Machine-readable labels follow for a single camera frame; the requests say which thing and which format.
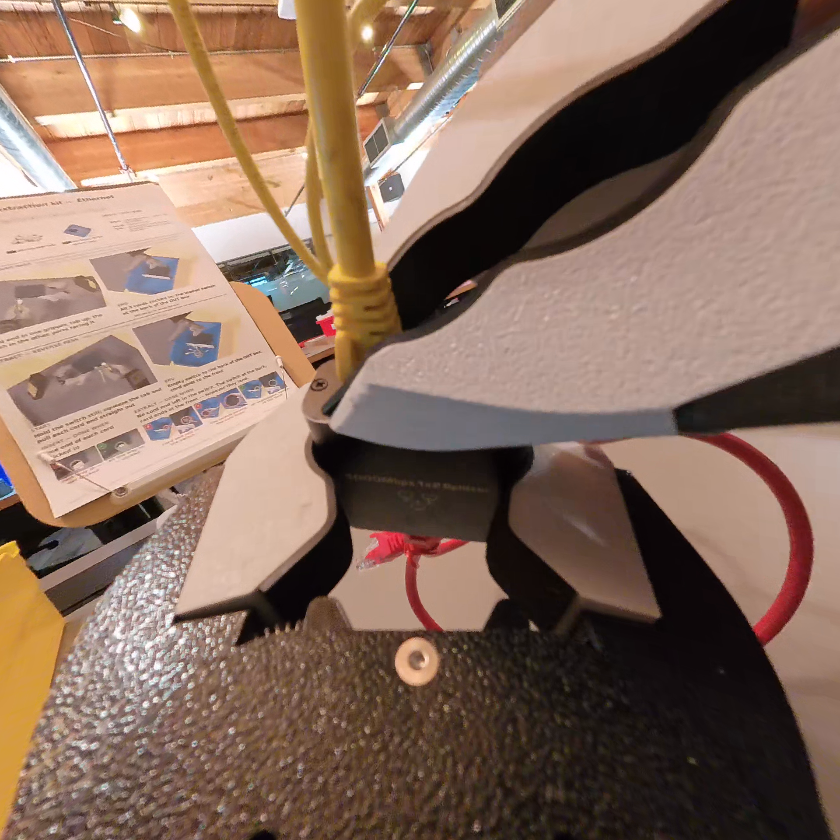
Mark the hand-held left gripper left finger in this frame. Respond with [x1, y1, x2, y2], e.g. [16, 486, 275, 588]
[174, 394, 349, 628]

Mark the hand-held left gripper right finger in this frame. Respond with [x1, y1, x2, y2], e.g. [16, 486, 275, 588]
[489, 444, 661, 634]

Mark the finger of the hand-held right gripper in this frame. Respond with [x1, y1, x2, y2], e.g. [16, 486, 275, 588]
[374, 0, 840, 329]
[329, 46, 840, 454]

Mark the red ethernet cable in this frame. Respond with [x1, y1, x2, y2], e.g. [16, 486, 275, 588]
[357, 434, 815, 644]

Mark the black ethernet splitter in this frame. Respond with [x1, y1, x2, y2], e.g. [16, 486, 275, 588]
[309, 381, 532, 542]

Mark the yellow ethernet cable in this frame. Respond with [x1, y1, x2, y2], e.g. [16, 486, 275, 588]
[164, 0, 401, 388]

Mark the wooden clipboard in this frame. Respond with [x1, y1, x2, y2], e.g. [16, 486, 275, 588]
[0, 283, 319, 529]

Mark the printed instruction sheet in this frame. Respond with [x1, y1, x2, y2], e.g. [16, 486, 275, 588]
[0, 182, 290, 517]

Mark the yellow plastic bin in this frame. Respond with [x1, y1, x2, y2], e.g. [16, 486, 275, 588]
[0, 542, 67, 788]

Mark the silver ventilation duct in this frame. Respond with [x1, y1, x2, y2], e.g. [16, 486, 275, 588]
[0, 90, 73, 191]
[365, 0, 526, 165]

